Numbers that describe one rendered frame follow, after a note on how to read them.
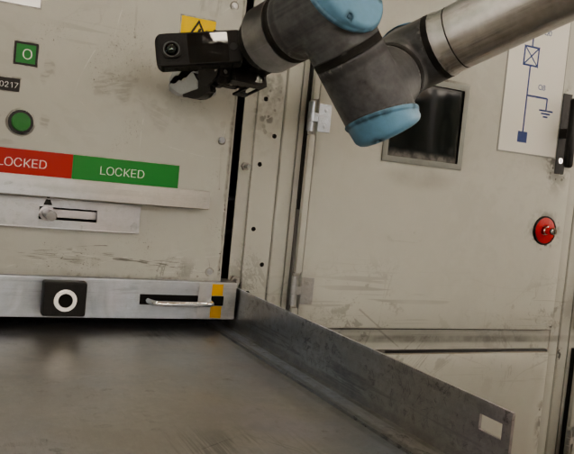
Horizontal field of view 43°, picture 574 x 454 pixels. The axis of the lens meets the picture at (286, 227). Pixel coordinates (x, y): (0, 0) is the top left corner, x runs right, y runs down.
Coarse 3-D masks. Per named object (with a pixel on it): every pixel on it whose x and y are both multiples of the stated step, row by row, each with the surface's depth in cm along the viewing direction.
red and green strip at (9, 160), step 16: (0, 160) 101; (16, 160) 102; (32, 160) 103; (48, 160) 104; (64, 160) 105; (80, 160) 106; (96, 160) 107; (112, 160) 108; (128, 160) 109; (48, 176) 104; (64, 176) 105; (80, 176) 106; (96, 176) 107; (112, 176) 108; (128, 176) 109; (144, 176) 110; (160, 176) 111; (176, 176) 112
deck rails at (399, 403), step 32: (224, 320) 122; (256, 320) 110; (288, 320) 100; (256, 352) 102; (288, 352) 100; (320, 352) 92; (352, 352) 85; (320, 384) 89; (352, 384) 84; (384, 384) 79; (416, 384) 73; (448, 384) 69; (352, 416) 78; (384, 416) 78; (416, 416) 73; (448, 416) 69; (480, 416) 65; (512, 416) 61; (416, 448) 69; (448, 448) 68; (480, 448) 64
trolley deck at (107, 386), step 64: (0, 384) 78; (64, 384) 80; (128, 384) 82; (192, 384) 85; (256, 384) 88; (0, 448) 61; (64, 448) 62; (128, 448) 63; (192, 448) 65; (256, 448) 66; (320, 448) 68; (384, 448) 70
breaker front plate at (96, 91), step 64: (64, 0) 103; (128, 0) 107; (192, 0) 111; (0, 64) 100; (64, 64) 104; (128, 64) 108; (0, 128) 101; (64, 128) 105; (128, 128) 109; (192, 128) 113; (0, 256) 103; (64, 256) 106; (128, 256) 110; (192, 256) 115
